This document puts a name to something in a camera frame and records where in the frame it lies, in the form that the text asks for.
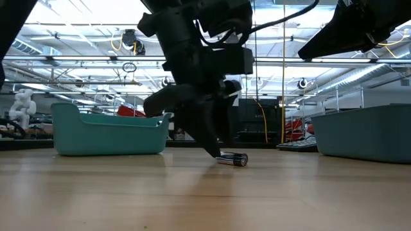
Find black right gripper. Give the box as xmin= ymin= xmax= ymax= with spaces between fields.
xmin=297 ymin=0 xmax=411 ymax=60

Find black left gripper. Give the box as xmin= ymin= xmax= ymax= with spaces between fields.
xmin=143 ymin=47 xmax=242 ymax=158

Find black partition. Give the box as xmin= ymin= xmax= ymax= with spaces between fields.
xmin=166 ymin=98 xmax=280 ymax=144

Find metal shelf rack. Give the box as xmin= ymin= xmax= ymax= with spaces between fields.
xmin=301 ymin=87 xmax=366 ymax=112

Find red object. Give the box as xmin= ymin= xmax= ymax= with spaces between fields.
xmin=116 ymin=105 xmax=147 ymax=118

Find red cart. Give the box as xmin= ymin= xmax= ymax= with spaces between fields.
xmin=284 ymin=117 xmax=314 ymax=142

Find black calculator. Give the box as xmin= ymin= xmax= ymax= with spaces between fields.
xmin=276 ymin=134 xmax=319 ymax=153

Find teal plastic bin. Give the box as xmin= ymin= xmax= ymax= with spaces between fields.
xmin=310 ymin=103 xmax=411 ymax=165
xmin=50 ymin=102 xmax=173 ymax=157

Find white humanoid robot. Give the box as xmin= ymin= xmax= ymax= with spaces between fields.
xmin=8 ymin=89 xmax=38 ymax=129

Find black metal table frame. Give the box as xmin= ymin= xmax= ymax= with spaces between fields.
xmin=0 ymin=139 xmax=280 ymax=151

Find silver ventilation duct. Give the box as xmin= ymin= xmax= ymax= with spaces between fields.
xmin=316 ymin=44 xmax=411 ymax=96
xmin=11 ymin=37 xmax=62 ymax=57

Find orange cable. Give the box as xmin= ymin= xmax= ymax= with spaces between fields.
xmin=252 ymin=98 xmax=269 ymax=144

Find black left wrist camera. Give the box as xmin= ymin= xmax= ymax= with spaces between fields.
xmin=200 ymin=46 xmax=255 ymax=76

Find black left camera cable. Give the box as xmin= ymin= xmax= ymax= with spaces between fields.
xmin=195 ymin=0 xmax=321 ymax=46

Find black hanging wire loop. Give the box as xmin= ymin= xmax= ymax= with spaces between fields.
xmin=121 ymin=62 xmax=138 ymax=74

